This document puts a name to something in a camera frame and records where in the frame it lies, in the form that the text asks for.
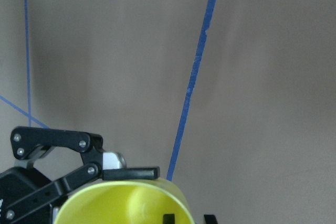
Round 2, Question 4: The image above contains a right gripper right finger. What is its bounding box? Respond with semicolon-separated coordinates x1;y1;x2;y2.
203;214;217;224

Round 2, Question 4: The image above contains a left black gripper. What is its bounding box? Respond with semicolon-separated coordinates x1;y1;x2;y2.
1;126;160;223

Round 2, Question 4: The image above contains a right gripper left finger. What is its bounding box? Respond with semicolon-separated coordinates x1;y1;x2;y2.
162;214;175;224

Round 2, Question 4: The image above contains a yellow cup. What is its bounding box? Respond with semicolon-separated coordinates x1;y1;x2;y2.
55;178;195;223

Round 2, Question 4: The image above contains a brown paper table cover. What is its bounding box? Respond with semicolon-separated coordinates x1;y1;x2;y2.
1;0;335;223

